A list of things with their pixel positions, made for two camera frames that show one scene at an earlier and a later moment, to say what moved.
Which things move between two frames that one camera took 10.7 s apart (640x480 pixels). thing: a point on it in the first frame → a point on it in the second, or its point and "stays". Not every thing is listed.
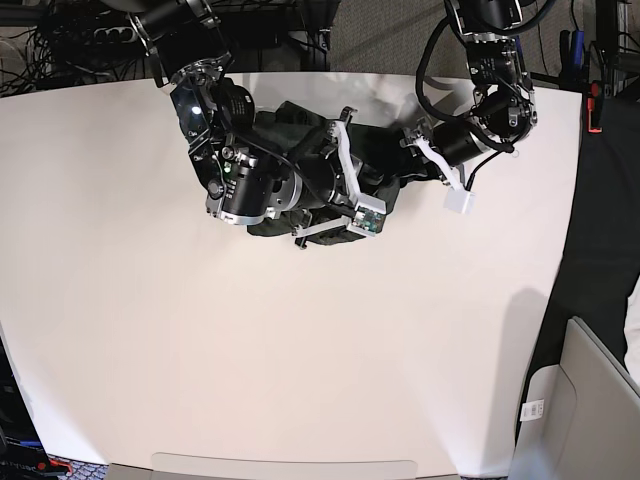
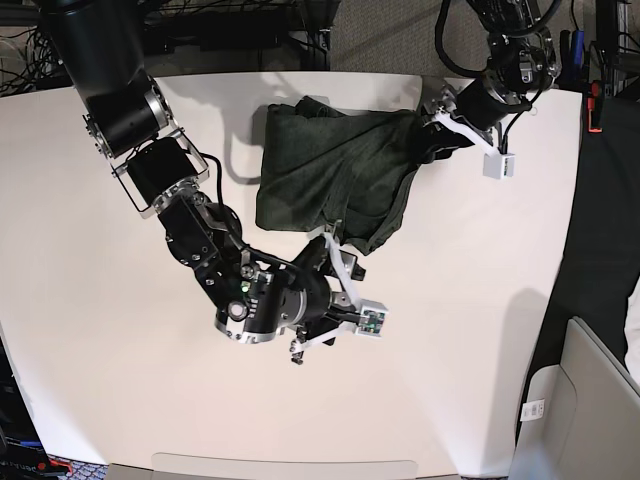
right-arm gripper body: [449, 145] → [472, 111]
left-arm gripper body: [330, 181] → [325, 274]
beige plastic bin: [580, 419] stays
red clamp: [591, 107] stays
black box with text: [22, 454] stays
